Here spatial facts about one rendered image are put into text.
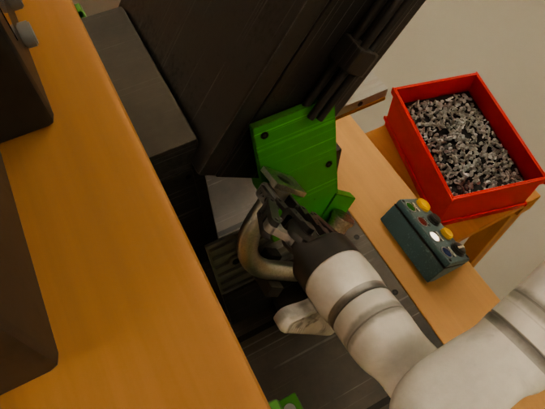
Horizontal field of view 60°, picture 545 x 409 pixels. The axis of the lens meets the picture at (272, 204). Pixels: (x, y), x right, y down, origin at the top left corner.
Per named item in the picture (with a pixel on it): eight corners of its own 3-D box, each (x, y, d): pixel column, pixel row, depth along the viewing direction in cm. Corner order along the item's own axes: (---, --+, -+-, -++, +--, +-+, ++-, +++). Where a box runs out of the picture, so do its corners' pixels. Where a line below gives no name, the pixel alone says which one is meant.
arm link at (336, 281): (268, 320, 51) (295, 368, 47) (329, 243, 48) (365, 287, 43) (321, 325, 57) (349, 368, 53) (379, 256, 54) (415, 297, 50)
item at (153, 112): (165, 142, 103) (124, 3, 74) (225, 256, 89) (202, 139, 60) (82, 174, 98) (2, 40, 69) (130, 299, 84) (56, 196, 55)
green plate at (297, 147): (312, 182, 79) (302, 69, 64) (339, 212, 74) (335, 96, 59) (250, 209, 76) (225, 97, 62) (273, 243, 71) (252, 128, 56)
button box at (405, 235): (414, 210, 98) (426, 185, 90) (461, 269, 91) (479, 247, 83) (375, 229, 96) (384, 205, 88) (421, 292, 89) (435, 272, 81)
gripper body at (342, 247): (382, 260, 53) (336, 209, 59) (335, 248, 47) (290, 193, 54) (341, 307, 55) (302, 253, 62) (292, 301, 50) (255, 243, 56)
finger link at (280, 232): (306, 239, 52) (304, 230, 54) (270, 218, 51) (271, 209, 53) (293, 256, 53) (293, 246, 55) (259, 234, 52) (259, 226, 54)
